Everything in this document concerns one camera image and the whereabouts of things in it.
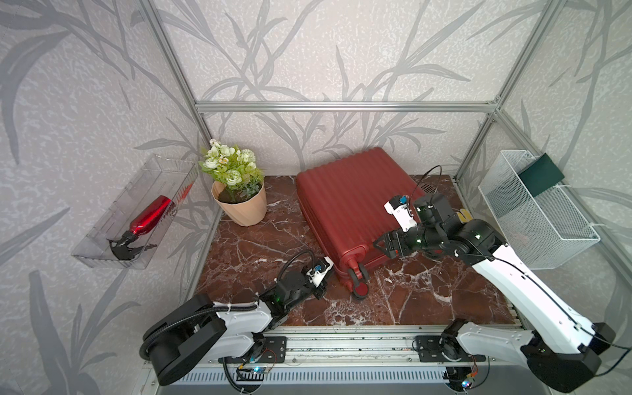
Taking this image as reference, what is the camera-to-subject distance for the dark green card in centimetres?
70

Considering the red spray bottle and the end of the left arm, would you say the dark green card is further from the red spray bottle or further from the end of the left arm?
the red spray bottle

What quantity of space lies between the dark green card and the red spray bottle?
1.02 meters

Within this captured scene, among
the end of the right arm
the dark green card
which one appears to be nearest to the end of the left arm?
the end of the right arm

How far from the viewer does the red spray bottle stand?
60 cm
